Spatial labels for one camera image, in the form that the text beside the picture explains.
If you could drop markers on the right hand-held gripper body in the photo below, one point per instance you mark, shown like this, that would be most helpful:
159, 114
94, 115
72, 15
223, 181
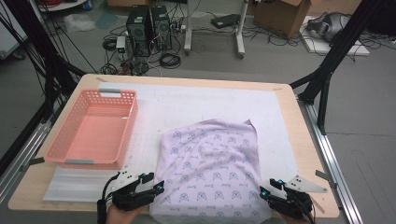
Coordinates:
292, 207

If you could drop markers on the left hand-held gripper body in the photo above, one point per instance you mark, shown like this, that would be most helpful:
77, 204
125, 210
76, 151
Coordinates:
130, 199

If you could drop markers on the lilac patterned towel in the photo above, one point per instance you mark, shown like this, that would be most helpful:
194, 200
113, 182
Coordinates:
211, 171

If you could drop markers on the pink plastic basket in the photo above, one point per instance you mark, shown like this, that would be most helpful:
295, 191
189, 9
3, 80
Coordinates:
59, 140

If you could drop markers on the person's right hand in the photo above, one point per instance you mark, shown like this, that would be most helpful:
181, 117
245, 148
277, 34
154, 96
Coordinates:
295, 221

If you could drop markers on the person's left hand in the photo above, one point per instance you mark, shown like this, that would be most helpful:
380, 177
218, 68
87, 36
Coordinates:
124, 217

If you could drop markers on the thin wooden stick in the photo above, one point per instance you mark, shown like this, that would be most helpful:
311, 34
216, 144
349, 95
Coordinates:
320, 207

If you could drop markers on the white grid mat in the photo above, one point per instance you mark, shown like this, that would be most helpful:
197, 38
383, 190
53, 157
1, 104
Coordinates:
202, 99

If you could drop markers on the white power supply box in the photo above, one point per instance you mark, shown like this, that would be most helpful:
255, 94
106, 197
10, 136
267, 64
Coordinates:
120, 46

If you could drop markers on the white floor board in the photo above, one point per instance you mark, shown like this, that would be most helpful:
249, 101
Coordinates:
320, 46

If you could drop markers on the black computer tower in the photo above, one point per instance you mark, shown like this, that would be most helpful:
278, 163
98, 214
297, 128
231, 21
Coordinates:
162, 28
138, 31

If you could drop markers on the grey rounded device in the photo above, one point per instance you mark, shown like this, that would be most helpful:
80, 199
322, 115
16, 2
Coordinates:
330, 26

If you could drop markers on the brown cardboard box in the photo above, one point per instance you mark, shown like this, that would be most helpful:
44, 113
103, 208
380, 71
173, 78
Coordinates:
280, 15

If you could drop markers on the clear plastic bag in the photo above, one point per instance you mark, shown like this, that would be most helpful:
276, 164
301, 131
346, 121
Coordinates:
79, 22

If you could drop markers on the black flat device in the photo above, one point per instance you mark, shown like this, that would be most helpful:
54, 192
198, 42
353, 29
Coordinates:
224, 21

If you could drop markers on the white cabinet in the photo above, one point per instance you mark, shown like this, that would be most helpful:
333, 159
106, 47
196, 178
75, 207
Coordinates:
11, 34

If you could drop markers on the grey metal bracket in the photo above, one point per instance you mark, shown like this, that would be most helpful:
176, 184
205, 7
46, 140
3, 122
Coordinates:
34, 161
328, 178

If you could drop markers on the aluminium rail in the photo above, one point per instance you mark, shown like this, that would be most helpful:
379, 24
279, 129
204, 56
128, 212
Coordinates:
330, 155
28, 146

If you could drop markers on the black frame strut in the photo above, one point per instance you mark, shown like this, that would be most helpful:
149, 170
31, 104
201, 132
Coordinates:
46, 62
339, 46

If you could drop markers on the white stand frame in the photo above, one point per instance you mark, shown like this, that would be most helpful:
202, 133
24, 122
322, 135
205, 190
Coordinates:
187, 31

